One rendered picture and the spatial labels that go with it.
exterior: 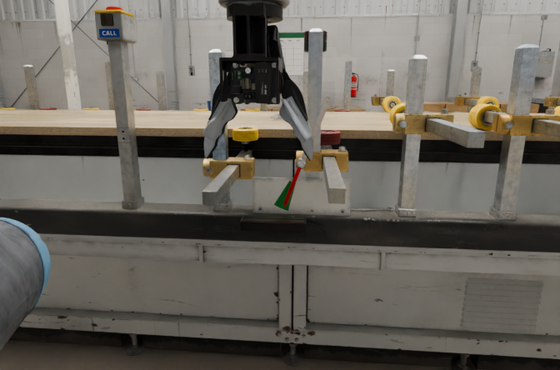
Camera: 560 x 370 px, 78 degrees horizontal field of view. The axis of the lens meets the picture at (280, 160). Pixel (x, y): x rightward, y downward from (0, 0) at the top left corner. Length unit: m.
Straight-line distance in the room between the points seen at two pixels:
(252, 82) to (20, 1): 10.17
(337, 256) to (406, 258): 0.19
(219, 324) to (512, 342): 1.04
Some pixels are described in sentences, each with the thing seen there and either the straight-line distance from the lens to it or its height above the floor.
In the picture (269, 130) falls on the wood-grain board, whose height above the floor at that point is 0.90.
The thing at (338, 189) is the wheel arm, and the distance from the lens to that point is 0.64.
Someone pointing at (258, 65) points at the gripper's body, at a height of 1.07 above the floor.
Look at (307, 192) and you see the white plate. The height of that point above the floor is 0.76.
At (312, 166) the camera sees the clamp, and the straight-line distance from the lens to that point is 0.91.
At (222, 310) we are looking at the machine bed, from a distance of 1.45.
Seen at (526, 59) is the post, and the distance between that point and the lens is 1.02.
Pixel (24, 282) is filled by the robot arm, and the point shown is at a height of 0.80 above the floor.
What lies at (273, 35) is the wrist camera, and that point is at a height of 1.11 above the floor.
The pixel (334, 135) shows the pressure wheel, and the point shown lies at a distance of 1.00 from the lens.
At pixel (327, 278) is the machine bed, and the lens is 1.34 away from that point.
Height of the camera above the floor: 1.05
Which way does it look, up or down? 13 degrees down
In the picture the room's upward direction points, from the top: straight up
